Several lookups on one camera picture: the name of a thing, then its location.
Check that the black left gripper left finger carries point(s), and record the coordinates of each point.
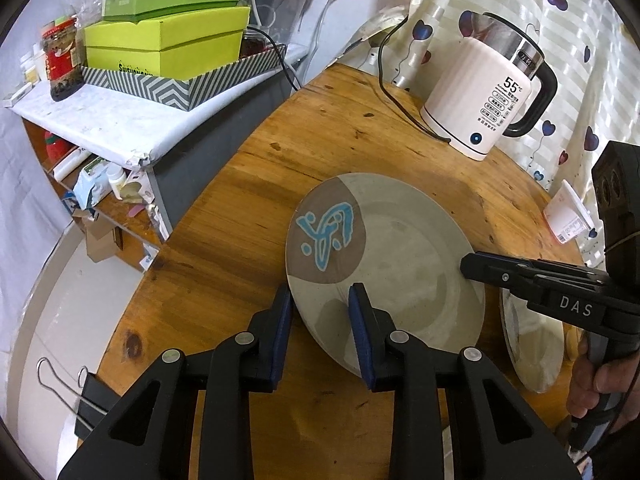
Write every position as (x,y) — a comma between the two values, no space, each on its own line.
(148,433)

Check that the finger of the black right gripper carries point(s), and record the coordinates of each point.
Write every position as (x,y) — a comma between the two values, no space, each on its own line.
(555,289)

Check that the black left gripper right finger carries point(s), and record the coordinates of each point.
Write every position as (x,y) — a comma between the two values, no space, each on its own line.
(494,432)

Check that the grey plate with blue motif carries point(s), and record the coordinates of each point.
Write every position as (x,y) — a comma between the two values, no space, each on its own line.
(397,242)

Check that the person's right hand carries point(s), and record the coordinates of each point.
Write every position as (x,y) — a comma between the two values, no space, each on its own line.
(588,384)

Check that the grey plate under gripper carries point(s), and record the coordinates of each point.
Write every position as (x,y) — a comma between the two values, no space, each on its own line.
(534,341)

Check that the black binder clip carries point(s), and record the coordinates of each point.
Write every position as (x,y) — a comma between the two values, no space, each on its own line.
(88,398)

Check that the white yogurt tub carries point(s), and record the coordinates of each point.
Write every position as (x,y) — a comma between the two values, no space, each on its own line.
(566,215)

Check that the white electric kettle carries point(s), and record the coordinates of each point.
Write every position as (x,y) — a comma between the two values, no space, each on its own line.
(497,84)

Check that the white small bottle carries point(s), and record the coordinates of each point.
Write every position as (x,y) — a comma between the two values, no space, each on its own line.
(116,177)

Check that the white covered side shelf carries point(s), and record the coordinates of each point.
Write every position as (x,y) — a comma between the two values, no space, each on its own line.
(181,152)

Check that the chevron patterned tray box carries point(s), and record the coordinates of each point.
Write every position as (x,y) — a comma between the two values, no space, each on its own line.
(190,93)

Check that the red labelled glass jar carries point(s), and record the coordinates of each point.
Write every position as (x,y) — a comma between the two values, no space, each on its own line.
(62,57)

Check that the lime green box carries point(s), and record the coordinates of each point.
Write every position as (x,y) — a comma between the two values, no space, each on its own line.
(178,46)

